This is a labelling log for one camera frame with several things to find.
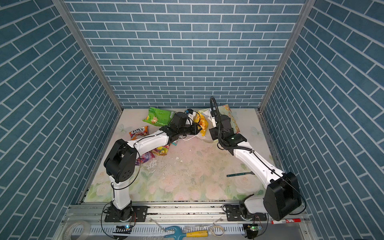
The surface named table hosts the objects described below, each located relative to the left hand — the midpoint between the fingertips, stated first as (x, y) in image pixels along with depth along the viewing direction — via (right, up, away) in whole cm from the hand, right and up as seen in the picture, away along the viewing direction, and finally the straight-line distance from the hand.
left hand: (202, 127), depth 88 cm
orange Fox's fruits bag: (-26, -15, +4) cm, 30 cm away
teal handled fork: (+29, -28, 0) cm, 40 cm away
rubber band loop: (+4, -48, -21) cm, 52 cm away
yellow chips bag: (+1, +2, -4) cm, 5 cm away
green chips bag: (-31, +7, +19) cm, 37 cm away
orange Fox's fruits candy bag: (-45, -5, +12) cm, 47 cm away
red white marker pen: (+40, -45, -18) cm, 62 cm away
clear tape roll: (-62, -47, -22) cm, 81 cm away
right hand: (+7, +2, -5) cm, 9 cm away
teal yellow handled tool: (-11, -48, -21) cm, 54 cm away
